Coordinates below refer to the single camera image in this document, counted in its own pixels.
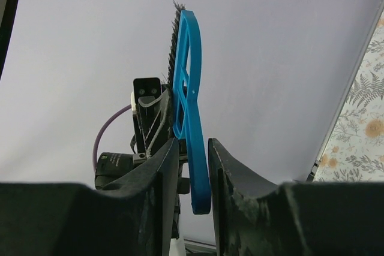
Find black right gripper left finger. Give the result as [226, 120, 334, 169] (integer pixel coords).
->
[1, 139, 179, 255]

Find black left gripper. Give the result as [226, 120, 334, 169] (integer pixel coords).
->
[95, 77, 193, 239]

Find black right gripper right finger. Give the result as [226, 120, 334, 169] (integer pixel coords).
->
[208, 138, 383, 255]

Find blue hand brush black bristles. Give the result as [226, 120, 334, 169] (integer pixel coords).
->
[167, 2, 211, 215]

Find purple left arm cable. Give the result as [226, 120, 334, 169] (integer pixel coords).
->
[92, 104, 133, 170]

